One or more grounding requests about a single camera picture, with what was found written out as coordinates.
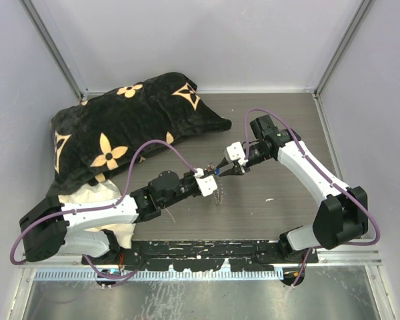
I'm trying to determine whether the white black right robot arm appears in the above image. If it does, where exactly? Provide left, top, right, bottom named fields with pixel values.
left=217, top=115, right=369, bottom=263

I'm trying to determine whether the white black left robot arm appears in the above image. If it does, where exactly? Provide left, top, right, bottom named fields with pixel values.
left=19, top=170, right=216, bottom=264

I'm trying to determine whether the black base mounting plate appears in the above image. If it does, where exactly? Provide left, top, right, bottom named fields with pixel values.
left=91, top=240, right=305, bottom=272

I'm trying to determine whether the black floral plush blanket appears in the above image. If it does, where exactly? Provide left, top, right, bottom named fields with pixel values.
left=47, top=72, right=232, bottom=196

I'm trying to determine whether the cream white cloth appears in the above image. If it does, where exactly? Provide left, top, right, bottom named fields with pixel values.
left=58, top=180, right=135, bottom=249

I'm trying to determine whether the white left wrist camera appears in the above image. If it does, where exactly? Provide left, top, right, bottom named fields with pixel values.
left=195, top=175, right=218, bottom=197

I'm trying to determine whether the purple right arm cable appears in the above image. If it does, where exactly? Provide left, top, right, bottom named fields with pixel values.
left=245, top=107, right=381, bottom=287

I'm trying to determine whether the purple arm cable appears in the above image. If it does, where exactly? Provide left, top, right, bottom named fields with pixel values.
left=9, top=139, right=204, bottom=288
left=245, top=107, right=381, bottom=287

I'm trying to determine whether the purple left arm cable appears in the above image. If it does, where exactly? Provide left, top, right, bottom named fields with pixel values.
left=9, top=139, right=204, bottom=288

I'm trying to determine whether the blue slotted cable duct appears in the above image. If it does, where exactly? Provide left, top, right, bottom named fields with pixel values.
left=33, top=266, right=284, bottom=281

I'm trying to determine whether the left aluminium frame post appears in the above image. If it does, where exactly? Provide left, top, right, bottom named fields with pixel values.
left=20, top=1, right=89, bottom=101

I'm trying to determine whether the aluminium frame post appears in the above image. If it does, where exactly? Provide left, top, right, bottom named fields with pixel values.
left=313, top=0, right=375, bottom=99
left=20, top=1, right=89, bottom=101

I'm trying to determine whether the right aluminium frame post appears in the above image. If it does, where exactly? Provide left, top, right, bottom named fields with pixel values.
left=313, top=0, right=375, bottom=99

